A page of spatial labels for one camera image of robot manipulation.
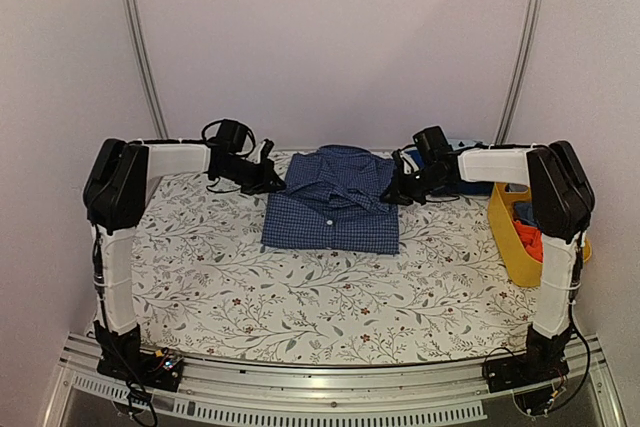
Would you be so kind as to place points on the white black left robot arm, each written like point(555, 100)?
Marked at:
point(115, 197)

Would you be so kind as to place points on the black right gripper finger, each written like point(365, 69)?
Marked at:
point(395, 183)
point(394, 197)

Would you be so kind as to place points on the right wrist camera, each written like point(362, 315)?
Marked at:
point(404, 162)

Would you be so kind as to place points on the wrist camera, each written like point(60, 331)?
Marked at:
point(404, 162)
point(262, 151)

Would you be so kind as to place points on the left aluminium frame post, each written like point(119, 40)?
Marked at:
point(143, 63)

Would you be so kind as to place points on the aluminium front rail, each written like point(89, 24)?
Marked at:
point(227, 392)

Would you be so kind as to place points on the folded light blue t-shirt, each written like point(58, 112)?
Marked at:
point(461, 144)

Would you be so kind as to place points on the aluminium frame post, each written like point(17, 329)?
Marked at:
point(527, 37)
point(143, 63)

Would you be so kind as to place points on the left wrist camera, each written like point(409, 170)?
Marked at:
point(262, 151)

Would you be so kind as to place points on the folded royal blue garment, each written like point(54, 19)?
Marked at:
point(461, 188)

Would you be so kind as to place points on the right aluminium frame post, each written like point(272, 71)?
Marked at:
point(527, 37)

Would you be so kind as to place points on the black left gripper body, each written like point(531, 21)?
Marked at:
point(245, 174)

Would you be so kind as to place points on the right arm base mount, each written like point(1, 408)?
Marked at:
point(525, 372)

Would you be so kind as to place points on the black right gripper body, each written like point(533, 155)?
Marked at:
point(422, 184)

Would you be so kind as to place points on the blue checkered button shirt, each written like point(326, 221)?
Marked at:
point(333, 201)

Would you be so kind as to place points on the grey blue garment in basket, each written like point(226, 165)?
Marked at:
point(523, 212)

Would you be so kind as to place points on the yellow plastic laundry basket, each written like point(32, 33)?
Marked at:
point(521, 268)

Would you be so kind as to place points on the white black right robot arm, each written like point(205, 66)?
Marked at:
point(561, 196)

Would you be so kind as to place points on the floral patterned table cloth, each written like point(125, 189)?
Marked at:
point(200, 280)

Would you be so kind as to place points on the orange garment in basket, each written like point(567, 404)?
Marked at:
point(531, 239)

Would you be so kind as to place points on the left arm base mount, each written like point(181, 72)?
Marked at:
point(123, 359)

